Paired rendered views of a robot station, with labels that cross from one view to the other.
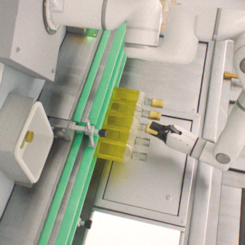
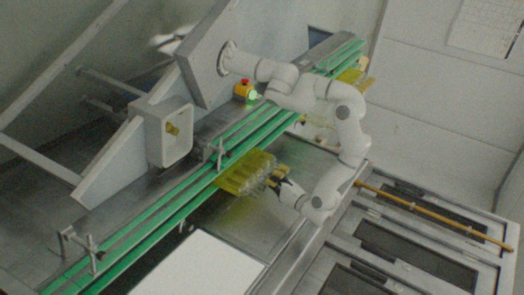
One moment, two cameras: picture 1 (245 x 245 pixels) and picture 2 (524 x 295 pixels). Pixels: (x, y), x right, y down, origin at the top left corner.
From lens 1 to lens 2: 86 cm
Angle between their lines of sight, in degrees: 26
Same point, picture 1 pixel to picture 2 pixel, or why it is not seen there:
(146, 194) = (247, 233)
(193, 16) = (314, 79)
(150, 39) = (282, 88)
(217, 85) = (345, 185)
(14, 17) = (200, 39)
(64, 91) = (213, 125)
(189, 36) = (308, 90)
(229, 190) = (323, 260)
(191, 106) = not seen: hidden behind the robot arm
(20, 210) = (143, 186)
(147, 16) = (285, 73)
